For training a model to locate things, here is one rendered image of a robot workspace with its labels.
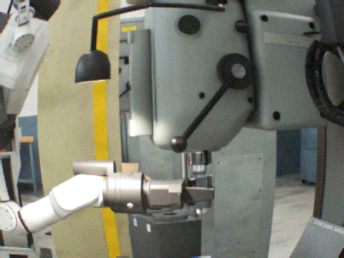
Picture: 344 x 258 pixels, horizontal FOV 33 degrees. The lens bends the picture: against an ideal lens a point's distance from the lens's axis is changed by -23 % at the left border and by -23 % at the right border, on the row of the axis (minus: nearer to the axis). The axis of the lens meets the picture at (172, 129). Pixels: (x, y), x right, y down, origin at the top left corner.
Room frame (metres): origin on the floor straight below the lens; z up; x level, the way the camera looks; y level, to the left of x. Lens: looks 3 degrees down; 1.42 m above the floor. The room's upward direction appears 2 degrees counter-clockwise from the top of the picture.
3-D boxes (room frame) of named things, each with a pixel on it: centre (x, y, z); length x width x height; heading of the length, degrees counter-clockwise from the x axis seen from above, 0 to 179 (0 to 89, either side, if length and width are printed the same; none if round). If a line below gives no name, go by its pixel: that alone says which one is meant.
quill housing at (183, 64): (1.41, -0.05, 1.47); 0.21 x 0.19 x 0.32; 12
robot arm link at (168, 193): (1.42, 0.04, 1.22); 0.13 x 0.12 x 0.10; 174
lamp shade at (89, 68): (1.28, 0.14, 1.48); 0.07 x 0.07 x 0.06
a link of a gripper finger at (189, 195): (1.38, -0.05, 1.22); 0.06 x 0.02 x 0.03; 84
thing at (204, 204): (1.41, -0.05, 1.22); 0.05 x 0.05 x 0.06
